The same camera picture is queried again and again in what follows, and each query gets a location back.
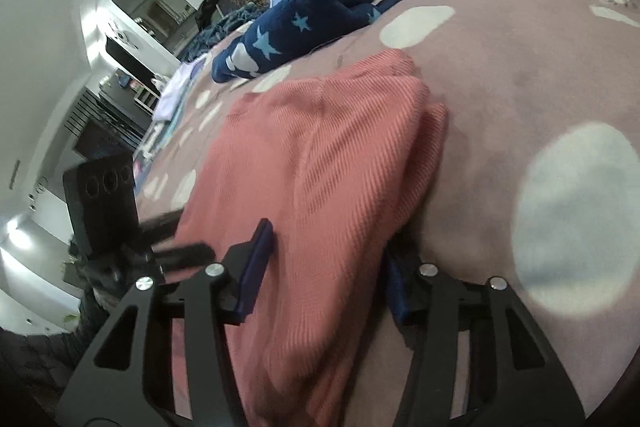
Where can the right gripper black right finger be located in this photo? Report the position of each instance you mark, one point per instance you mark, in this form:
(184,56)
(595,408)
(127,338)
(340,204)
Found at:
(479,357)

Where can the mauve polka-dot bedspread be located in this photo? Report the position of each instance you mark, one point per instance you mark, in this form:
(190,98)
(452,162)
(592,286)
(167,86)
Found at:
(537,181)

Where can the black sleeve with beige cuff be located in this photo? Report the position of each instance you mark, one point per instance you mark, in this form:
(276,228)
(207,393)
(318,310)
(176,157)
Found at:
(43,364)

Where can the white arched mirror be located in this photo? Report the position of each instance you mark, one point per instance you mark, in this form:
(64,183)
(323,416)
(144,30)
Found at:
(152,31)

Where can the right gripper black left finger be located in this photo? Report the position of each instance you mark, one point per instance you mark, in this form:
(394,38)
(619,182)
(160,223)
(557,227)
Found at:
(162,357)

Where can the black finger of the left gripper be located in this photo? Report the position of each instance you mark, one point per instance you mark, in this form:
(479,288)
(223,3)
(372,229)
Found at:
(160,228)
(181,258)

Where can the black garment on headboard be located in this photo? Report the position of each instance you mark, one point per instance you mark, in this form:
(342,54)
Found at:
(203,17)

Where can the folded lavender cloth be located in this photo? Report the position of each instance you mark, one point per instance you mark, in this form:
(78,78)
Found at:
(176,88)

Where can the dark teal fuzzy blanket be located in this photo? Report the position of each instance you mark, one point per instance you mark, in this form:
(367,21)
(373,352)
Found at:
(205,39)

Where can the navy star-pattern garment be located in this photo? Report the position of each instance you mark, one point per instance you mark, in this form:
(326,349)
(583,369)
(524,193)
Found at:
(293,29)

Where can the coral pink long-sleeve shirt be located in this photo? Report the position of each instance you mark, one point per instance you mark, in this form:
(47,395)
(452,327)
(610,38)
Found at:
(338,165)

